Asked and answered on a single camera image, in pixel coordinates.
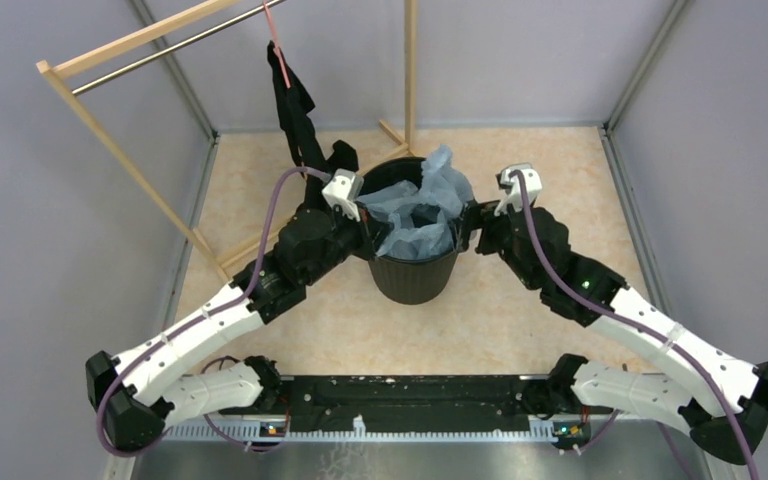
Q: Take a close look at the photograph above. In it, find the black garment on hanger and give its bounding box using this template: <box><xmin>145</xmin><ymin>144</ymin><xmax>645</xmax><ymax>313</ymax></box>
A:
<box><xmin>267</xmin><ymin>41</ymin><xmax>359</xmax><ymax>174</ymax></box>

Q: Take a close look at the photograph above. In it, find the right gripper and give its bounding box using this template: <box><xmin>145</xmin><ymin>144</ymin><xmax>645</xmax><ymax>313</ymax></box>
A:
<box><xmin>448</xmin><ymin>192</ymin><xmax>540</xmax><ymax>291</ymax></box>

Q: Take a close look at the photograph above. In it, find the blue plastic trash bag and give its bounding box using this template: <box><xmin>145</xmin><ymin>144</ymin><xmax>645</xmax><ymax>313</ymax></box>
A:
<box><xmin>358</xmin><ymin>145</ymin><xmax>474</xmax><ymax>261</ymax></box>

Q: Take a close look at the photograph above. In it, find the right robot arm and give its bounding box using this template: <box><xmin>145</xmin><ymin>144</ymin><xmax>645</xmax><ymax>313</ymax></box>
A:
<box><xmin>460</xmin><ymin>201</ymin><xmax>768</xmax><ymax>470</ymax></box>

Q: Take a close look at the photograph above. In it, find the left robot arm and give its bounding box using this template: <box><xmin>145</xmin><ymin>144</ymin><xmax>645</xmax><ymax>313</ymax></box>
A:
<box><xmin>85</xmin><ymin>209</ymin><xmax>392</xmax><ymax>457</ymax></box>

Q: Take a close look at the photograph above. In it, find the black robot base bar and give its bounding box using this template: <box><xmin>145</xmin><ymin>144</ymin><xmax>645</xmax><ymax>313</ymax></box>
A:
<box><xmin>222</xmin><ymin>375</ymin><xmax>582</xmax><ymax>434</ymax></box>

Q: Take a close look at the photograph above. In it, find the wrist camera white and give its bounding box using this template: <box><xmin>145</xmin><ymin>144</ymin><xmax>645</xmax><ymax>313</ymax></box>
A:
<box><xmin>494</xmin><ymin>163</ymin><xmax>543</xmax><ymax>217</ymax></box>
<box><xmin>322</xmin><ymin>169</ymin><xmax>364</xmax><ymax>222</ymax></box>

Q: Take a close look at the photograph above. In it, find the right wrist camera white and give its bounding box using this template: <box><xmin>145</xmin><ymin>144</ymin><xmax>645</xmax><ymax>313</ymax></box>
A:
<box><xmin>494</xmin><ymin>163</ymin><xmax>543</xmax><ymax>217</ymax></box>

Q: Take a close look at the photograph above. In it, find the purple cable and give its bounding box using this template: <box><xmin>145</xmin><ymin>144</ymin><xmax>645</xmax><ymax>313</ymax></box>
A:
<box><xmin>95</xmin><ymin>166</ymin><xmax>332</xmax><ymax>460</ymax></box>
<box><xmin>508</xmin><ymin>169</ymin><xmax>763</xmax><ymax>480</ymax></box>

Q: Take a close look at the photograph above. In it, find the black trash bin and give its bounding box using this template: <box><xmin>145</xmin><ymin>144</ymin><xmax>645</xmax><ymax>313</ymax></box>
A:
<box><xmin>356</xmin><ymin>156</ymin><xmax>475</xmax><ymax>306</ymax></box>

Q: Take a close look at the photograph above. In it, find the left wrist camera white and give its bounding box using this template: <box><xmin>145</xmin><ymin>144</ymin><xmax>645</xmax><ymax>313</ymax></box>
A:
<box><xmin>322</xmin><ymin>169</ymin><xmax>364</xmax><ymax>222</ymax></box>

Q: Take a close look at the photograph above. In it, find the pink clothes hanger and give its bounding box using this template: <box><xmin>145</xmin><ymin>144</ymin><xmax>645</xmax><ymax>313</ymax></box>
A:
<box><xmin>262</xmin><ymin>1</ymin><xmax>292</xmax><ymax>89</ymax></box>

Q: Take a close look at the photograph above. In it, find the wooden clothes rack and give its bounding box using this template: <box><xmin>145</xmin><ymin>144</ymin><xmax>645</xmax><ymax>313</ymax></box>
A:
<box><xmin>36</xmin><ymin>0</ymin><xmax>425</xmax><ymax>285</ymax></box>

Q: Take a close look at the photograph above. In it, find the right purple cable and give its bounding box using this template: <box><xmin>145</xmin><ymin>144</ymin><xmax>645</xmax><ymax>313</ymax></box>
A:
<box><xmin>508</xmin><ymin>169</ymin><xmax>763</xmax><ymax>480</ymax></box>

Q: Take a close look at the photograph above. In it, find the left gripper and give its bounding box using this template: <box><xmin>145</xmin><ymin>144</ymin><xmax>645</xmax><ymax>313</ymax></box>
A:
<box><xmin>302</xmin><ymin>199</ymin><xmax>395</xmax><ymax>286</ymax></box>

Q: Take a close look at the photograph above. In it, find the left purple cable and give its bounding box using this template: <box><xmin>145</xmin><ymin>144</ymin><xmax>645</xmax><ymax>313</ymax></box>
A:
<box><xmin>95</xmin><ymin>166</ymin><xmax>332</xmax><ymax>460</ymax></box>

